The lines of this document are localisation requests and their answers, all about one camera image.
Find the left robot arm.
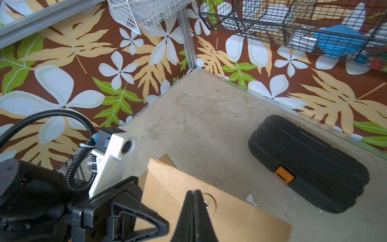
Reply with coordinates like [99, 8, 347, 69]
[1, 110, 169, 242]

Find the blue item in basket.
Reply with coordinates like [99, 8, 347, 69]
[313, 25, 366, 58]

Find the black tool case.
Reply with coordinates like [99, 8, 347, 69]
[248, 115, 370, 214]

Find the white wire basket left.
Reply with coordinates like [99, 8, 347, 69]
[107, 0, 191, 34]

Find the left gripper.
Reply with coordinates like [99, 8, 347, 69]
[71, 176, 169, 242]

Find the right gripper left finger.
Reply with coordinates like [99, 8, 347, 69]
[171, 191, 195, 242]

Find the black wire basket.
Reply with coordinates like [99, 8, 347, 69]
[198, 1, 387, 71]

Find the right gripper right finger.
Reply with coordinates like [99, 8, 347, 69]
[194, 190, 218, 242]

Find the brown file bag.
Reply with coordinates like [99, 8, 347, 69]
[142, 158, 292, 242]
[138, 153, 176, 190]

